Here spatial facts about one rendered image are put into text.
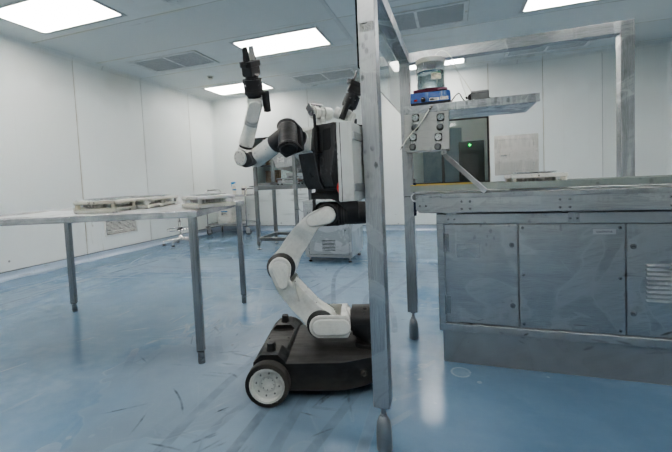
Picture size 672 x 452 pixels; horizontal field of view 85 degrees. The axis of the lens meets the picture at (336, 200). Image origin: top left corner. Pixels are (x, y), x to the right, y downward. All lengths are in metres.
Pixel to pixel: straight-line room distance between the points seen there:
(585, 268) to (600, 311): 0.21
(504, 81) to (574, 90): 1.08
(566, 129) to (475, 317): 5.49
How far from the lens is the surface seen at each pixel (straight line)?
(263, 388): 1.87
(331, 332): 1.89
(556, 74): 7.37
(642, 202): 2.09
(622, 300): 2.19
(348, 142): 1.19
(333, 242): 4.47
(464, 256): 2.03
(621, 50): 2.43
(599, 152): 7.37
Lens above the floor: 0.99
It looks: 3 degrees down
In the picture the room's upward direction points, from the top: 3 degrees counter-clockwise
